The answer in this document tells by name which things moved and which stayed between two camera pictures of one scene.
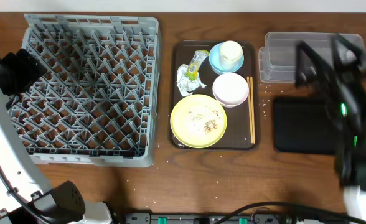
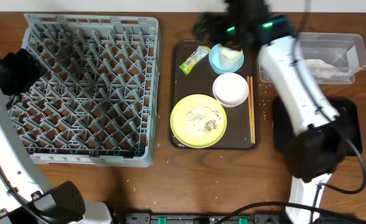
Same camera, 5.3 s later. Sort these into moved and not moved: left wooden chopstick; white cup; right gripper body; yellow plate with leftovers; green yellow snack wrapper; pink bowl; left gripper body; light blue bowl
Moved: right gripper body; green yellow snack wrapper
Not moved: light blue bowl; left gripper body; pink bowl; left wooden chopstick; white cup; yellow plate with leftovers
